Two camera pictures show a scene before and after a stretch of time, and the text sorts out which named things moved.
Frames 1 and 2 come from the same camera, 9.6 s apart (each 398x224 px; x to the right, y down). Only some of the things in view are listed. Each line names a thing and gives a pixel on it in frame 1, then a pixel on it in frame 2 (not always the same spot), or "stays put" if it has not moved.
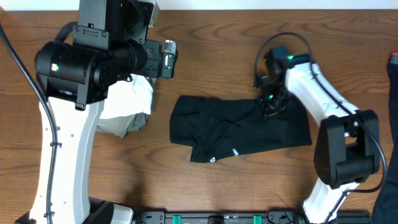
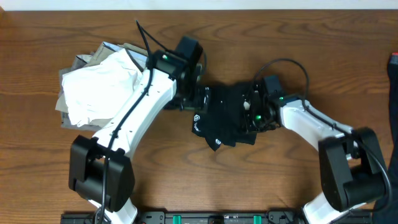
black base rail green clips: x=239 y=217 stays put
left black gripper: x=152 y=70 to x=198 y=102
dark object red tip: x=385 y=211 stays put
